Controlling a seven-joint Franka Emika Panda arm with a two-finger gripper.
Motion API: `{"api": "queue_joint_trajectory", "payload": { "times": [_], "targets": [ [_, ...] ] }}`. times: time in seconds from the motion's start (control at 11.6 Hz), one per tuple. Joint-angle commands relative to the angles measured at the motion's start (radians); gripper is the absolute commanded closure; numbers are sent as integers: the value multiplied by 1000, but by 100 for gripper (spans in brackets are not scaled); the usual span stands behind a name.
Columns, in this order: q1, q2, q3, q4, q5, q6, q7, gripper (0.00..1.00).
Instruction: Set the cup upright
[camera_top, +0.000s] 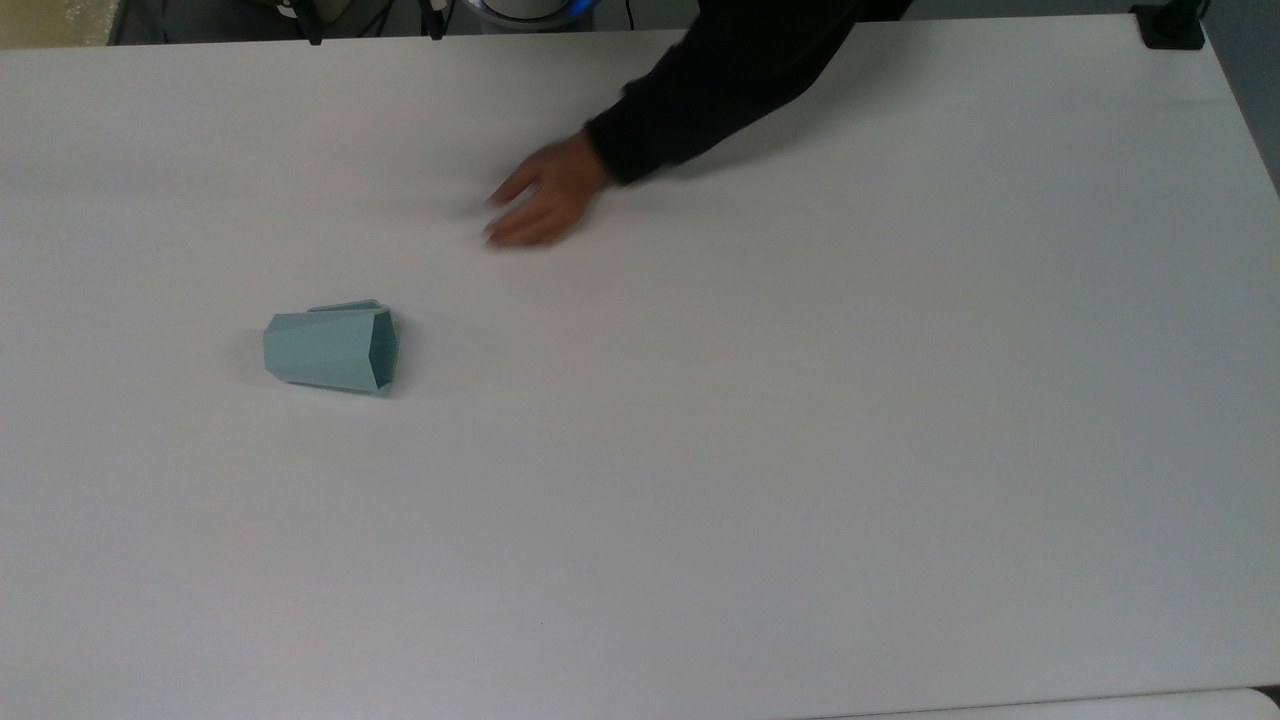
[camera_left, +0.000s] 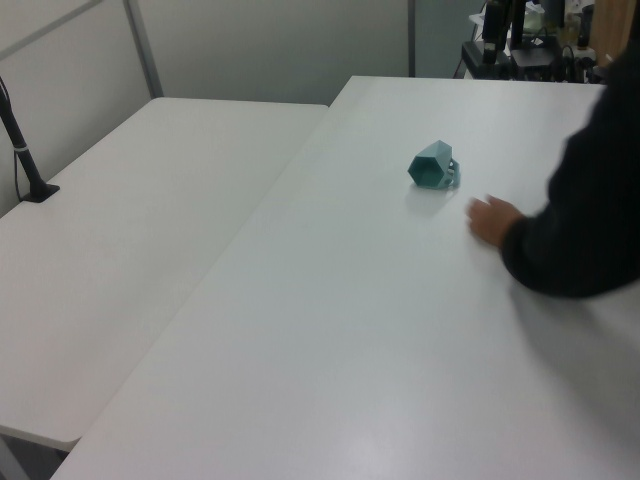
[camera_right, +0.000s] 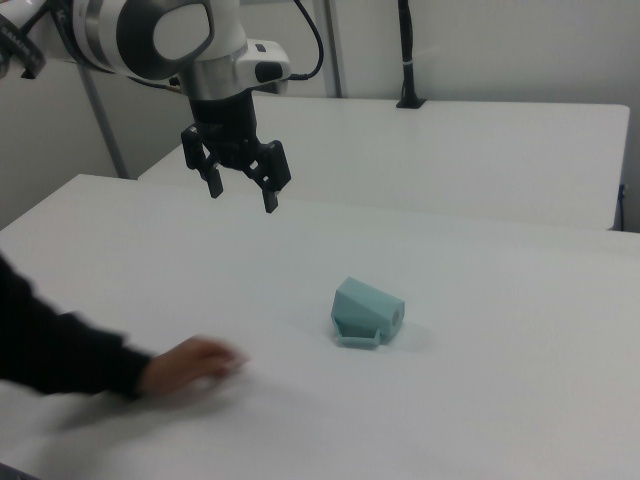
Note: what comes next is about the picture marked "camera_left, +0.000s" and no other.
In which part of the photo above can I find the person's bare hand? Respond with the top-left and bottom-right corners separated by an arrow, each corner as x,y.
465,194 -> 527,250

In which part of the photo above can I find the light teal block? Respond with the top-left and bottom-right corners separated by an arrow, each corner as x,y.
406,140 -> 462,192

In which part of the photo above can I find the dark sleeved forearm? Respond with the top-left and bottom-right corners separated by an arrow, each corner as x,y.
501,49 -> 640,300

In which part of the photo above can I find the black upright monitor stand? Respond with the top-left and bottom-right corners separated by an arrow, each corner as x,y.
481,0 -> 506,64

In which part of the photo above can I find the black electronics box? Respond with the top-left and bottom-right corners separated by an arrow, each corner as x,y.
460,40 -> 517,80

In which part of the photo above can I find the small black device box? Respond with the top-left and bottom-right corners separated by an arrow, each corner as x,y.
511,47 -> 557,70

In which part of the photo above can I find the brown wooden board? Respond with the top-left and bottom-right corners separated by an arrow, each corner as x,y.
593,0 -> 634,61

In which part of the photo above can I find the white side table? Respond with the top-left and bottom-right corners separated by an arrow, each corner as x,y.
0,96 -> 330,446

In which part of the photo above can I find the grey metal partition post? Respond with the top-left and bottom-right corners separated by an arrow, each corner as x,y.
405,0 -> 418,78
124,0 -> 165,99

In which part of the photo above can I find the black camera stand pole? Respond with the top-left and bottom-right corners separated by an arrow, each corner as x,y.
0,75 -> 61,203

